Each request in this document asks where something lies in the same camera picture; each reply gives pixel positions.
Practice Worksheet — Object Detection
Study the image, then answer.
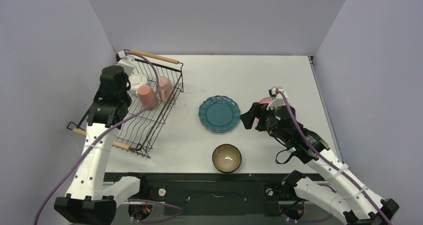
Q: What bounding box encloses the pink plastic plate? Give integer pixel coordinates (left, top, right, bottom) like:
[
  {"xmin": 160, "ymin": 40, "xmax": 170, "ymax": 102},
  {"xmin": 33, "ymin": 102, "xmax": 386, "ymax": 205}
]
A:
[{"xmin": 259, "ymin": 97, "xmax": 273, "ymax": 104}]

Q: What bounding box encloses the light pink mug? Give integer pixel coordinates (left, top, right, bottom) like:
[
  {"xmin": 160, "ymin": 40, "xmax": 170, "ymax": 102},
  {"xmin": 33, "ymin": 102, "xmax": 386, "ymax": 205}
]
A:
[{"xmin": 158, "ymin": 76, "xmax": 173, "ymax": 103}]

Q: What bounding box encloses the dark pink mug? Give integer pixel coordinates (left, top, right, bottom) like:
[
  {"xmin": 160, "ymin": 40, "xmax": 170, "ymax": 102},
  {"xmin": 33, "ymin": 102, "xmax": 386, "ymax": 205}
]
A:
[{"xmin": 138, "ymin": 84, "xmax": 158, "ymax": 109}]

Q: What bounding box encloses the white cup with black rim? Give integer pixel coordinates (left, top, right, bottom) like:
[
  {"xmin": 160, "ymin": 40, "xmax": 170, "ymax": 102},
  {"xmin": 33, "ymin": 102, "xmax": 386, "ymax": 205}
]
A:
[{"xmin": 129, "ymin": 73, "xmax": 148, "ymax": 93}]

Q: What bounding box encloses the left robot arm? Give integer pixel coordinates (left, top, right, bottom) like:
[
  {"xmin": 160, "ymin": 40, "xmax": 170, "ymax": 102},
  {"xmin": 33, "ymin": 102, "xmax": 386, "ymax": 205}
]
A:
[{"xmin": 54, "ymin": 65, "xmax": 149, "ymax": 225}]

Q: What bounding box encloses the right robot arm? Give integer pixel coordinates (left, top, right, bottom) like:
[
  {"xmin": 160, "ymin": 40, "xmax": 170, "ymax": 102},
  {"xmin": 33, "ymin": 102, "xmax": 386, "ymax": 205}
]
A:
[{"xmin": 240, "ymin": 102, "xmax": 399, "ymax": 225}]

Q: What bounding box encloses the teal scalloped ceramic plate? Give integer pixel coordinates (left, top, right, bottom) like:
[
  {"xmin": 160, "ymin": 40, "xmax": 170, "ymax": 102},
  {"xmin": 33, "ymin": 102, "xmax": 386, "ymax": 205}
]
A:
[{"xmin": 198, "ymin": 95, "xmax": 240, "ymax": 133}]

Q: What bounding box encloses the black bowl cream inside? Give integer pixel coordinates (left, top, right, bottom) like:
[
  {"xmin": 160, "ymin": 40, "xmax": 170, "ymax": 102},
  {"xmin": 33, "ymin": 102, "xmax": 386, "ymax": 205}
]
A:
[{"xmin": 212, "ymin": 144, "xmax": 242, "ymax": 174}]

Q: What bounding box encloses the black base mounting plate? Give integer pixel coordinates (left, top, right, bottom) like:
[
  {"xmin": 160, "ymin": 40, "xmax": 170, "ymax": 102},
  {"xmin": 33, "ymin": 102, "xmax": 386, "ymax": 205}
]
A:
[{"xmin": 104, "ymin": 172, "xmax": 329, "ymax": 221}]

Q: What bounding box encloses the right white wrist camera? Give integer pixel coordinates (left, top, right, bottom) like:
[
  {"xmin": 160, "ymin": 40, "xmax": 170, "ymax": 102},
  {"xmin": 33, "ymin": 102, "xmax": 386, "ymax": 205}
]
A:
[{"xmin": 266, "ymin": 87, "xmax": 287, "ymax": 110}]

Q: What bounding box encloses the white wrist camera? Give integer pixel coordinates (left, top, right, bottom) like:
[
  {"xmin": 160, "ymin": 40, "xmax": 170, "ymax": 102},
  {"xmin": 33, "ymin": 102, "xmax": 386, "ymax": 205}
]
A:
[
  {"xmin": 266, "ymin": 87, "xmax": 287, "ymax": 110},
  {"xmin": 115, "ymin": 51, "xmax": 136, "ymax": 76}
]

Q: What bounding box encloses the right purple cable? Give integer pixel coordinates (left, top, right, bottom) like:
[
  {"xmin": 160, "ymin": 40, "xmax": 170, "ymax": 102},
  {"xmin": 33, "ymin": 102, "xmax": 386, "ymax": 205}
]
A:
[{"xmin": 276, "ymin": 89, "xmax": 392, "ymax": 225}]

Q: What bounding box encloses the purple cable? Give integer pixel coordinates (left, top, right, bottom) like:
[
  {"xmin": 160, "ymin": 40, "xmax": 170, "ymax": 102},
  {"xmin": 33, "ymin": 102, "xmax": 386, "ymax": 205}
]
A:
[
  {"xmin": 276, "ymin": 89, "xmax": 392, "ymax": 225},
  {"xmin": 33, "ymin": 49, "xmax": 184, "ymax": 225}
]

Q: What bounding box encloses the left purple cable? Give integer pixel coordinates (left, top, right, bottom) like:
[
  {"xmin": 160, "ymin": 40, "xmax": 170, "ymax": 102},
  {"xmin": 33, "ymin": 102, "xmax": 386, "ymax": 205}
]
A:
[{"xmin": 33, "ymin": 49, "xmax": 184, "ymax": 225}]

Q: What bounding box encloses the black wire dish rack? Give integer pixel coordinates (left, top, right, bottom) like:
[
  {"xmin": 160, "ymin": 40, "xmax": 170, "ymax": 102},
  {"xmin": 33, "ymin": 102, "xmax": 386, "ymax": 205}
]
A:
[{"xmin": 66, "ymin": 51, "xmax": 184, "ymax": 158}]

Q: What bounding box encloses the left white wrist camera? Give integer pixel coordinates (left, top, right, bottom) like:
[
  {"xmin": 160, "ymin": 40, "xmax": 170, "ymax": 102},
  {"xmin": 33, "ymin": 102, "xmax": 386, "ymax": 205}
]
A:
[{"xmin": 115, "ymin": 51, "xmax": 136, "ymax": 76}]

